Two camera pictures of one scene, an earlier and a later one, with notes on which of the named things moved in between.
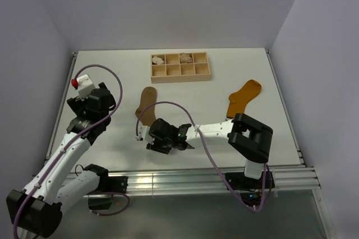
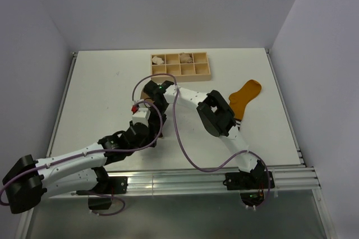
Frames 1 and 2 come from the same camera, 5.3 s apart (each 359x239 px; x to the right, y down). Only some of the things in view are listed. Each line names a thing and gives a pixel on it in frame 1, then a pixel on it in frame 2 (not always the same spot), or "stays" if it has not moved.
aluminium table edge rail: (74, 54) stays
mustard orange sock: (238, 100) stays
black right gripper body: (162, 146) -> (163, 107)
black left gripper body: (77, 105) -> (150, 136)
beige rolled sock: (185, 58) stays
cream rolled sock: (158, 60) stays
